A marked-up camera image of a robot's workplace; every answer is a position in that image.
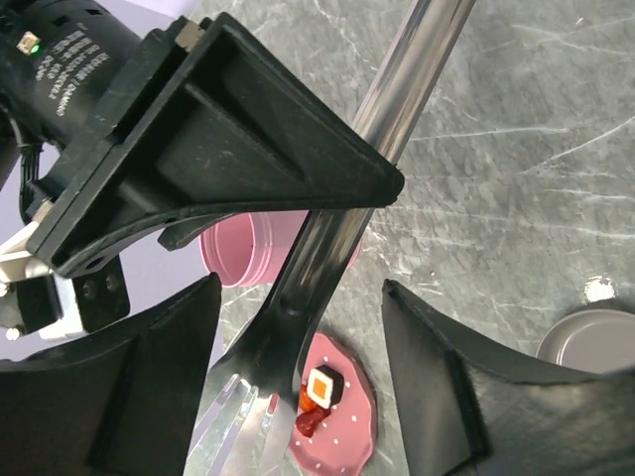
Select sushi roll piece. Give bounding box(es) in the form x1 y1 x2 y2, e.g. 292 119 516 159
307 365 345 410

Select pink cylindrical container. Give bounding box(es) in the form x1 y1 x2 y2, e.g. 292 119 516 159
199 209 363 288

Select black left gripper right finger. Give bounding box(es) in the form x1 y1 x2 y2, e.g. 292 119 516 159
381 280 634 475

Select grey round lid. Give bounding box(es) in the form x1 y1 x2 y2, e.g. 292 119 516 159
536 308 635 374

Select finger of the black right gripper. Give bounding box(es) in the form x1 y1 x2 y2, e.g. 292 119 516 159
27 13 404 276

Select pink dotted plate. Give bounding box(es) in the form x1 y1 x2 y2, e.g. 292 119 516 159
290 333 377 475

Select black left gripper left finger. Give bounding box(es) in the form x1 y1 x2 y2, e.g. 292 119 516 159
1 274 221 475

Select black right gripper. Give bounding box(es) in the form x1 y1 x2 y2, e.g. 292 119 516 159
1 1 141 197

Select red sausage piece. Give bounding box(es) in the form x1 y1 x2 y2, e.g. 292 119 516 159
295 385 331 438

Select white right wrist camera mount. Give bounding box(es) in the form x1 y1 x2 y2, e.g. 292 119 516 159
1 221 83 341

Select silver metal tongs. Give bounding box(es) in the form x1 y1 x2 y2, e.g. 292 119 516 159
186 0 477 476

